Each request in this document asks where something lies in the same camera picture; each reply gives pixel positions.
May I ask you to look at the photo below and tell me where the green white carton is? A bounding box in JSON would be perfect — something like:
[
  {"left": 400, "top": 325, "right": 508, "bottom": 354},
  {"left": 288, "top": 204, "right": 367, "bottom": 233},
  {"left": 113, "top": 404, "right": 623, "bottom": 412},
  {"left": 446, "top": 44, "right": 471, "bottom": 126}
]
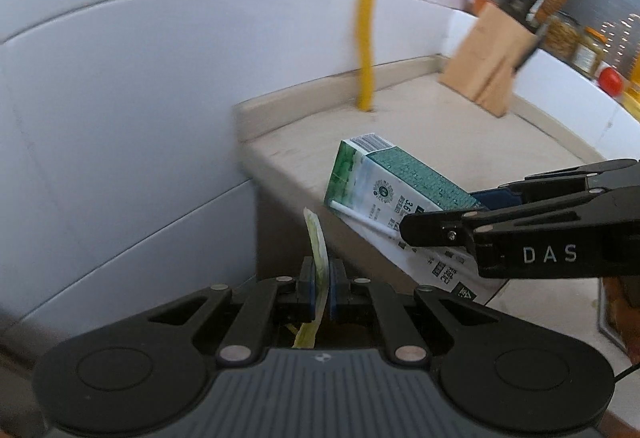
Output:
[{"left": 324, "top": 132, "right": 506, "bottom": 305}]

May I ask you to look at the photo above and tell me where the pale cabbage scrap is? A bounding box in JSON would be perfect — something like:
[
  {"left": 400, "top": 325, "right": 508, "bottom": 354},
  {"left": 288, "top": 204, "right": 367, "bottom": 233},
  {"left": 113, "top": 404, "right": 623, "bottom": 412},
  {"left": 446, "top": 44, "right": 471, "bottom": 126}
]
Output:
[{"left": 293, "top": 207, "right": 330, "bottom": 349}]

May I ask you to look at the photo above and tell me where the wooden cutting board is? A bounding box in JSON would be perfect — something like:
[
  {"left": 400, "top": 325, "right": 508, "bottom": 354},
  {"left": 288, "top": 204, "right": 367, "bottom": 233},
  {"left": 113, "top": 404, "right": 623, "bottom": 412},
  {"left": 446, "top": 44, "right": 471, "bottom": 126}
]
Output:
[{"left": 601, "top": 278, "right": 640, "bottom": 366}]

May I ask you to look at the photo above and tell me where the yellow dish soap bottle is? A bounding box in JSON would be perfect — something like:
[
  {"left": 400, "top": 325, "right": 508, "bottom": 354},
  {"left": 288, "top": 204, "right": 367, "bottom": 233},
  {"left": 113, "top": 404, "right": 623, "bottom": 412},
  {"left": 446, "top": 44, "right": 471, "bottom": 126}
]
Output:
[{"left": 622, "top": 68, "right": 640, "bottom": 120}]

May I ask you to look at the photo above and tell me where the red tomato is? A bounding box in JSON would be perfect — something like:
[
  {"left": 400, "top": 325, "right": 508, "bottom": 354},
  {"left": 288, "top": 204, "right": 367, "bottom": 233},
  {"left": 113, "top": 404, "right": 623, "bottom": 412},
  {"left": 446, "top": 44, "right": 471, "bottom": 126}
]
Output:
[{"left": 598, "top": 66, "right": 625, "bottom": 97}]

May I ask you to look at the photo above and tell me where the pickle jar orange lid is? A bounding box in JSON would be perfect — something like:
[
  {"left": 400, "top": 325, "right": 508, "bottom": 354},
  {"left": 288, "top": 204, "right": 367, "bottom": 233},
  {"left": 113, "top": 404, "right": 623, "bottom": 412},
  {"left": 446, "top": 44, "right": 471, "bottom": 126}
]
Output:
[{"left": 572, "top": 27, "right": 609, "bottom": 78}]

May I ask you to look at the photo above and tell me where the pickle jar dark lid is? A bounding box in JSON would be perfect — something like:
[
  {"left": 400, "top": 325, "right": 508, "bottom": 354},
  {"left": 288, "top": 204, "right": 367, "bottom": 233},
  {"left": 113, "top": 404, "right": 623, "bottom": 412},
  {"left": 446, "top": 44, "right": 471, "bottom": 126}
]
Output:
[{"left": 542, "top": 11, "right": 580, "bottom": 62}]

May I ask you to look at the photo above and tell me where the wooden knife block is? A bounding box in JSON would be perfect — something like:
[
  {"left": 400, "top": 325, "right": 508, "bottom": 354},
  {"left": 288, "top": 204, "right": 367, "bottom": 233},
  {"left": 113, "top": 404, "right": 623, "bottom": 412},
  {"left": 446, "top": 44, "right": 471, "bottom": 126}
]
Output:
[{"left": 439, "top": 4, "right": 537, "bottom": 117}]

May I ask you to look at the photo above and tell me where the yellow vertical pipe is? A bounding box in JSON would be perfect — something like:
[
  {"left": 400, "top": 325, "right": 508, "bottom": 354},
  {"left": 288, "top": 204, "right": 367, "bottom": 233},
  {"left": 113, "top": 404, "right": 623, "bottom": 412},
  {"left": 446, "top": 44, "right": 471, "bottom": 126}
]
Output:
[{"left": 355, "top": 0, "right": 375, "bottom": 112}]

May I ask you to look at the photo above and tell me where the wooden handled knife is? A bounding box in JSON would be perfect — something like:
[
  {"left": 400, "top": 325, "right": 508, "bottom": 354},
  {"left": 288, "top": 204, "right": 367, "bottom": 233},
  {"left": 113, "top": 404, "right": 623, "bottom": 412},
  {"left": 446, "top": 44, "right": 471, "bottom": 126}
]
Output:
[{"left": 534, "top": 0, "right": 567, "bottom": 25}]

